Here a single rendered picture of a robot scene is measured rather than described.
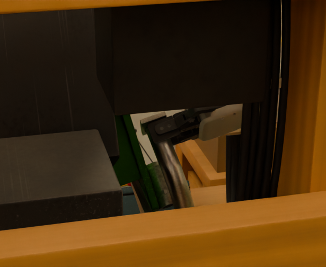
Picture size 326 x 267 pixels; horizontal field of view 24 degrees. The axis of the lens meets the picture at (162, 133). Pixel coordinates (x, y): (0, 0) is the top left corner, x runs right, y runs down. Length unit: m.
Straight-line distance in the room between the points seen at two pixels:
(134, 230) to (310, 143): 0.21
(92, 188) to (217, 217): 0.19
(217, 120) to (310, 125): 0.33
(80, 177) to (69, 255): 0.21
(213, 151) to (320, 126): 0.99
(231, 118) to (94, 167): 0.27
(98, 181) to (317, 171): 0.26
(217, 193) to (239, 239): 0.82
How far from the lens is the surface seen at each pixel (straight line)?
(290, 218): 0.79
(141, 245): 0.75
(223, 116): 1.12
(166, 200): 1.26
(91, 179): 0.93
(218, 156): 1.76
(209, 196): 1.58
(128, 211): 1.49
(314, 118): 0.81
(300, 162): 0.85
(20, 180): 0.93
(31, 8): 0.65
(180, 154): 2.00
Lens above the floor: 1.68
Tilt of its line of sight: 25 degrees down
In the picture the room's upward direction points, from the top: straight up
